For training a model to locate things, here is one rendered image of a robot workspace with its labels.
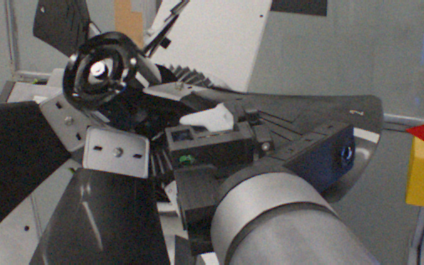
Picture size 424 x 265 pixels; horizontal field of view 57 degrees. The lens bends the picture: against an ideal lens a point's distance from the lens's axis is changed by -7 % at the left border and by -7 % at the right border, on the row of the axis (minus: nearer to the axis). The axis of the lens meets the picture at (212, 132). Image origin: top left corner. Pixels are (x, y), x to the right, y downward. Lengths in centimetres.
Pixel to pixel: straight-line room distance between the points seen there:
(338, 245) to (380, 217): 114
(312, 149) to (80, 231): 31
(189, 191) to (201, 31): 64
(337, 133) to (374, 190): 95
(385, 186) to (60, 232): 98
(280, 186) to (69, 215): 34
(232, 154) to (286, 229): 13
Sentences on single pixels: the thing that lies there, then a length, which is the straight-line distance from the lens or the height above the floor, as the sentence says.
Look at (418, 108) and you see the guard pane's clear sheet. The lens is 122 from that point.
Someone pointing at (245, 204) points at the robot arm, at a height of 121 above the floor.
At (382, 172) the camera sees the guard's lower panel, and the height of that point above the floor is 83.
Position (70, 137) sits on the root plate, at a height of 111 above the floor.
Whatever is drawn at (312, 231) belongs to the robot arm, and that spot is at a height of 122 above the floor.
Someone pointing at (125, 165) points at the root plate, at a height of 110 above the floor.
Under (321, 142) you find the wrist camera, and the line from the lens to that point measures 34.
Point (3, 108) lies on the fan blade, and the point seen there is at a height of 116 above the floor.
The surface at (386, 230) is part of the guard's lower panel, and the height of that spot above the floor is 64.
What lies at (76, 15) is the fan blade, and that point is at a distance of 72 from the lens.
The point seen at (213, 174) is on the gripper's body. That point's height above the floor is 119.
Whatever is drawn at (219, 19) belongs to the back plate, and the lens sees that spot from 90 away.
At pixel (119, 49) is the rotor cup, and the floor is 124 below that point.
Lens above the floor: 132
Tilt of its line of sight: 19 degrees down
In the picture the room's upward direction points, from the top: straight up
